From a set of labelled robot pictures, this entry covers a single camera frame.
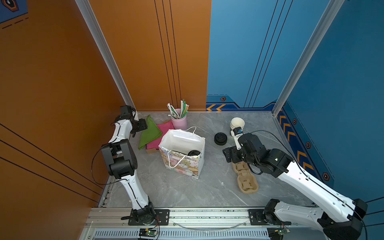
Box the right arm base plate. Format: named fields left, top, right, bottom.
left=248, top=209, right=292, bottom=226

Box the left green circuit board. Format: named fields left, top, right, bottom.
left=138, top=229, right=159, bottom=240

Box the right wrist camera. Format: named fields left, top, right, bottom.
left=231, top=127, right=244, bottom=150

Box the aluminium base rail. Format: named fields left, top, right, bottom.
left=80, top=207, right=327, bottom=240

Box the stack of paper cups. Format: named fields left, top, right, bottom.
left=230, top=117, right=245, bottom=132

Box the black cup lid stack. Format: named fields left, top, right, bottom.
left=214, top=133, right=228, bottom=146

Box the cartoon paper gift bag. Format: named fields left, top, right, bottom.
left=159, top=126, right=206, bottom=179

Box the pulp cup carrier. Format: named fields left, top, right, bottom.
left=232, top=162, right=259, bottom=194

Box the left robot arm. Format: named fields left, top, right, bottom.
left=101, top=106, right=156, bottom=225

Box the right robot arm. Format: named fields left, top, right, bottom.
left=223, top=133, right=368, bottom=240

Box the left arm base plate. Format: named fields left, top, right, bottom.
left=128, top=209, right=170, bottom=227

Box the pink straw holder cup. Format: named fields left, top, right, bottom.
left=171, top=113, right=188, bottom=130

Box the right green circuit board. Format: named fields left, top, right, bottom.
left=275, top=229, right=291, bottom=236

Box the green napkin stack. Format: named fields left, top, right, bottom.
left=139, top=115, right=161, bottom=150

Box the cardboard napkin box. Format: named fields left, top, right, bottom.
left=146, top=148, right=159, bottom=154

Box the bundle of wrapped straws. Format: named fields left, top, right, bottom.
left=167, top=100, right=190, bottom=120

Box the green circuit board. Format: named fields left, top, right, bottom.
left=138, top=229, right=159, bottom=240
left=275, top=229, right=291, bottom=236

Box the pink napkin stack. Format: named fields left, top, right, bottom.
left=146, top=121, right=174, bottom=149

